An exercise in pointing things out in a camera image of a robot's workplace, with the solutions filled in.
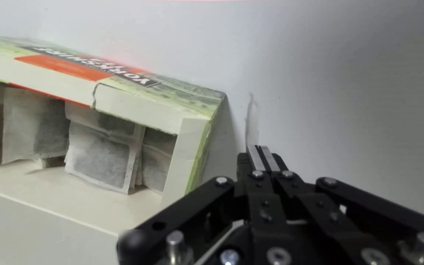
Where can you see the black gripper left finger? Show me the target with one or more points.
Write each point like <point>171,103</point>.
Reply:
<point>197,215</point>

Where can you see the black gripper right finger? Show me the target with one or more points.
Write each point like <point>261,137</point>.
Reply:
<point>359,221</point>

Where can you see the white paper tea bag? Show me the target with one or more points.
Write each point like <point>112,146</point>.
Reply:
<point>158,162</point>
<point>30,126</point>
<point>99,156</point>

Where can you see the green cardboard tea box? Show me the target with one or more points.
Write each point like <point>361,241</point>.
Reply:
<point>124,81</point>

